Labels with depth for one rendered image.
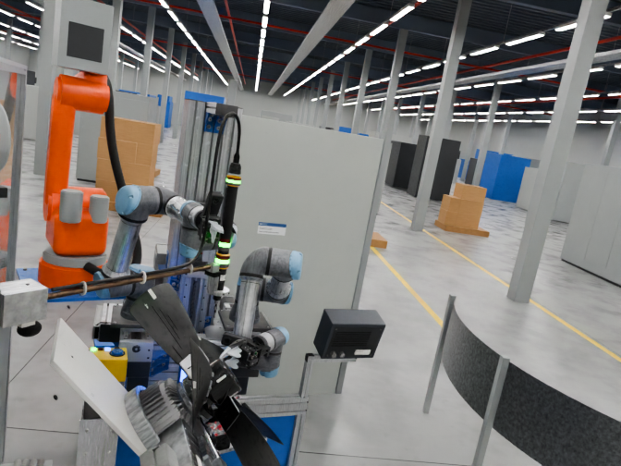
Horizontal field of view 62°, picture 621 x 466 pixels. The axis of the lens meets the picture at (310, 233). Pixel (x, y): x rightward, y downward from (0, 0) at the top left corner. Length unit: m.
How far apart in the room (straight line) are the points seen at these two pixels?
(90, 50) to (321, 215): 2.83
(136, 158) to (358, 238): 6.41
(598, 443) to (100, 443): 2.18
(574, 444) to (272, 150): 2.36
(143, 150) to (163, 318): 8.11
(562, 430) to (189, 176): 2.17
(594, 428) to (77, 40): 4.89
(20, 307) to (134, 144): 8.51
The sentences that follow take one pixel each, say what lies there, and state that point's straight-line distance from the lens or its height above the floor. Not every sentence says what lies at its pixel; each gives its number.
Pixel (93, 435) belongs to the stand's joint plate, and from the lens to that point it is 1.60.
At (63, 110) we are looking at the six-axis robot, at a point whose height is 1.76.
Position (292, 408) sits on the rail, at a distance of 2.36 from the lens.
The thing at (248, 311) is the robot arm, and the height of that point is 1.26.
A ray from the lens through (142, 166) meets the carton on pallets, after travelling 9.65.
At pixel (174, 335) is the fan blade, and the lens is 1.63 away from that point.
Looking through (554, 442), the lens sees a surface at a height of 0.70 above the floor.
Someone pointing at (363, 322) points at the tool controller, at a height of 1.23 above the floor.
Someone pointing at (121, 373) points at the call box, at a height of 1.02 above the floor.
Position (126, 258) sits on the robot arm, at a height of 1.35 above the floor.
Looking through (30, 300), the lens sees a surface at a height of 1.56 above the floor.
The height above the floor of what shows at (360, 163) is 1.81.
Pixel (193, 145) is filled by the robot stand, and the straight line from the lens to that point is 2.49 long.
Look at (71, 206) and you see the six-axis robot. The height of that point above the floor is 0.90.
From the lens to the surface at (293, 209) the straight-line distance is 3.59.
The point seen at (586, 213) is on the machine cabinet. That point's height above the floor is 1.20.
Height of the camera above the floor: 2.00
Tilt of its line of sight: 11 degrees down
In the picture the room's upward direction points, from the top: 10 degrees clockwise
